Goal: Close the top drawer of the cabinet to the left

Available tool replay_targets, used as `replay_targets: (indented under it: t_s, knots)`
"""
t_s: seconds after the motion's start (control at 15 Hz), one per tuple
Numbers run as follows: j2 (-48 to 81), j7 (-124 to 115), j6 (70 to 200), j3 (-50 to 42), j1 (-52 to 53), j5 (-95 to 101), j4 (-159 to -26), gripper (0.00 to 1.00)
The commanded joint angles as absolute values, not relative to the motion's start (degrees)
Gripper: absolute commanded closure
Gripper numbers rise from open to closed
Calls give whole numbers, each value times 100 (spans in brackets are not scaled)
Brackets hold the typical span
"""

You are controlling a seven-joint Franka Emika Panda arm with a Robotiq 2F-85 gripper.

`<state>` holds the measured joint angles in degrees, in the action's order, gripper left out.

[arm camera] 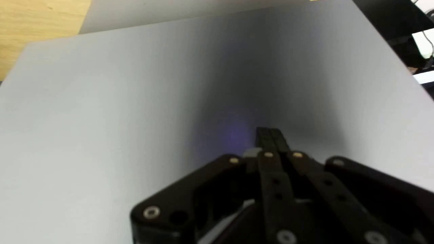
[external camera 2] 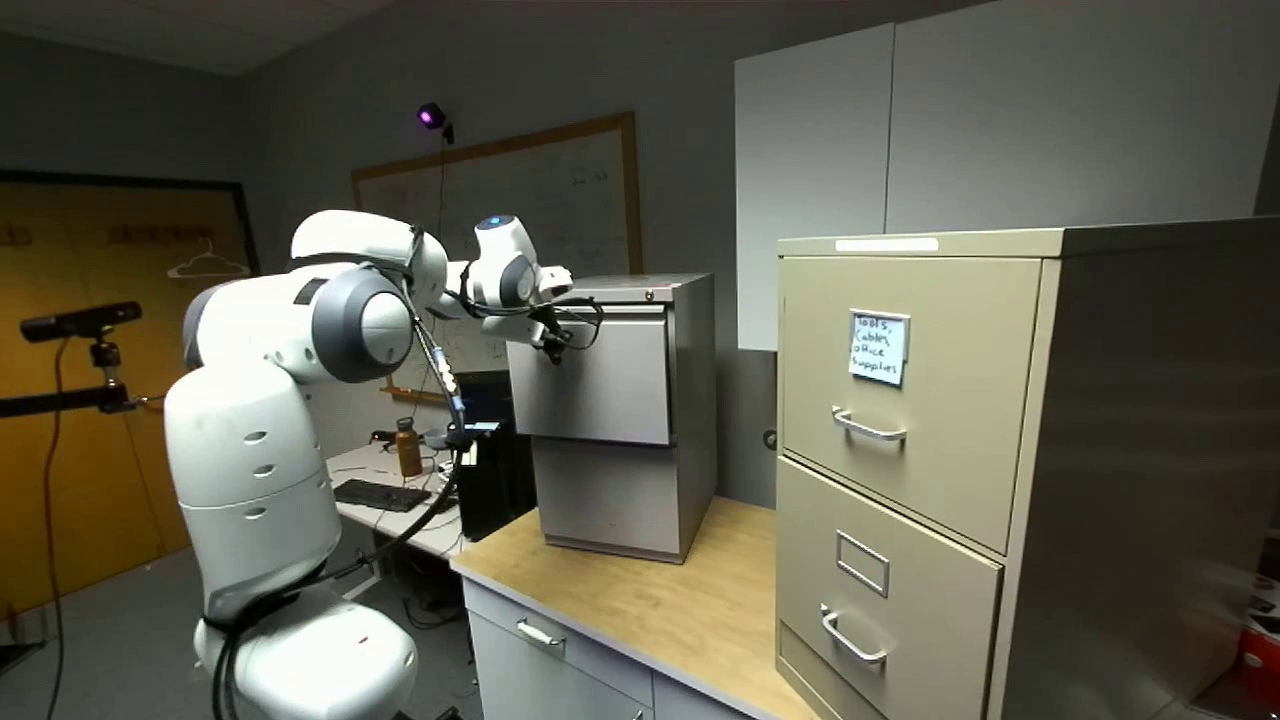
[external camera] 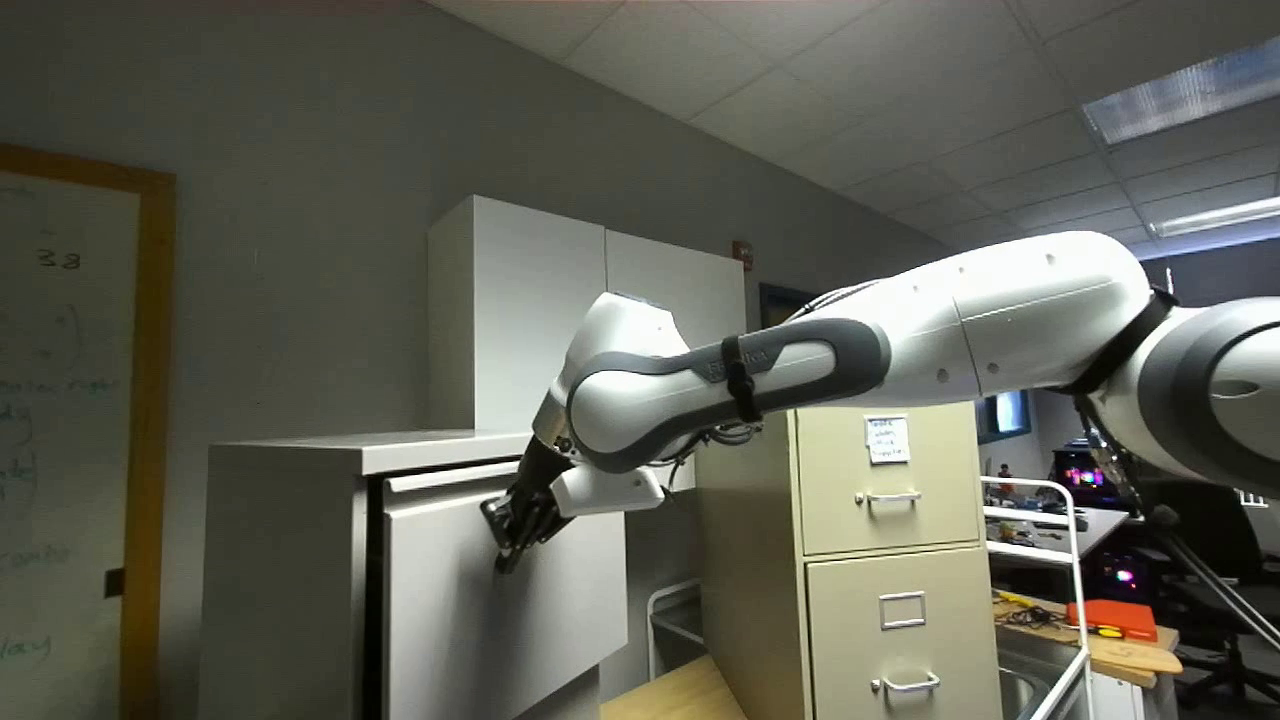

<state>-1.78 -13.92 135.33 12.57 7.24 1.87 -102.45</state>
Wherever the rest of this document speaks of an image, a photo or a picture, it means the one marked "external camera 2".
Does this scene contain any black computer tower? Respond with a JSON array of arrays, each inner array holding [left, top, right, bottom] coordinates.
[[452, 367, 542, 545]]

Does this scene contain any silver handle of unlabelled drawer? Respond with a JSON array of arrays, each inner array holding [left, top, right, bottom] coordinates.
[[817, 599, 891, 673]]

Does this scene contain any white side table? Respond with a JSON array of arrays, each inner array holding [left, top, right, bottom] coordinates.
[[324, 436, 482, 564]]

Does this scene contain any white tape strip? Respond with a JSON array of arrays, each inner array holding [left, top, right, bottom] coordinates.
[[833, 235, 945, 255]]

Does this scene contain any black bar-shaped camera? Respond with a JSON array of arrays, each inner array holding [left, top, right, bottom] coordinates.
[[16, 300, 148, 346]]

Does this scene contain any white desk drawer handle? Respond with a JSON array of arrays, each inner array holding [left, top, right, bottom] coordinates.
[[513, 617, 571, 657]]

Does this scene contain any large beige filing cabinet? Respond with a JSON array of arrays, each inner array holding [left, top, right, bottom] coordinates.
[[774, 216, 1280, 720]]

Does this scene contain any brown bottle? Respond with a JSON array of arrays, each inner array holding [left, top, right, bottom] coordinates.
[[392, 412, 429, 480]]

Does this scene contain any black keyboard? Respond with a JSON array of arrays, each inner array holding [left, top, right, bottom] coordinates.
[[332, 477, 435, 521]]

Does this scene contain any camera with purple light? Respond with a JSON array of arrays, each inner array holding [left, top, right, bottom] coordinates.
[[411, 100, 461, 146]]

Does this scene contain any wooden-top desk with grey front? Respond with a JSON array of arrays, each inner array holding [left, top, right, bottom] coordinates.
[[448, 492, 817, 720]]

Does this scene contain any grey desk drawer with handle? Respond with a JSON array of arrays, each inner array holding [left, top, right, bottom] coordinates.
[[461, 576, 661, 720]]

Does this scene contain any silver handle of labelled drawer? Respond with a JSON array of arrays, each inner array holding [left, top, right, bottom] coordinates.
[[827, 400, 914, 453]]

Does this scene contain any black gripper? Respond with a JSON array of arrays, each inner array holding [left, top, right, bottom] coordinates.
[[530, 291, 610, 363]]

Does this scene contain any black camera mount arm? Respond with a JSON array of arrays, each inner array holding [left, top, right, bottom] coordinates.
[[0, 337, 152, 424]]

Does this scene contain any red object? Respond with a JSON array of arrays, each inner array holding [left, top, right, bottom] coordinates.
[[1233, 597, 1280, 689]]

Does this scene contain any grey drawer of small cabinet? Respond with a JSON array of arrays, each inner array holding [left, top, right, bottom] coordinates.
[[505, 295, 680, 453]]

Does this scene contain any metal label holder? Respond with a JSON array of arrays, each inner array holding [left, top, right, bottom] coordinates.
[[833, 526, 898, 599]]

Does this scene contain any white wall cabinet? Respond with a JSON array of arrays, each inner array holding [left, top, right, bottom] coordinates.
[[734, 0, 1280, 356]]

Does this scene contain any white paper label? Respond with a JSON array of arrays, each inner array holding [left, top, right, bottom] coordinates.
[[845, 306, 917, 393]]

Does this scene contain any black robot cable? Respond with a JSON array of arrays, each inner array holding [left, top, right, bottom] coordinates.
[[205, 304, 505, 720]]

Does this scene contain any orange door with dark frame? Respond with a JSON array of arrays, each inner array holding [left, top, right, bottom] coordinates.
[[0, 167, 259, 621]]

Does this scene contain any small grey filing cabinet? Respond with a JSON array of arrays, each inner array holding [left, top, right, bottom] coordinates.
[[505, 270, 722, 564]]

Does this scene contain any beige drawer with label holder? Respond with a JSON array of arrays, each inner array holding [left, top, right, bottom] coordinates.
[[776, 456, 1008, 720]]

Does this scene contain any wood-framed whiteboard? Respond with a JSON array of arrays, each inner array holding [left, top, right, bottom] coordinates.
[[354, 106, 647, 409]]

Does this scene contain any beige drawer with paper label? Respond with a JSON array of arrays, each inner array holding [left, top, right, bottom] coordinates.
[[776, 251, 1049, 557]]

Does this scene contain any grey plain drawer small cabinet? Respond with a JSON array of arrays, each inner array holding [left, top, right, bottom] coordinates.
[[532, 436, 686, 559]]

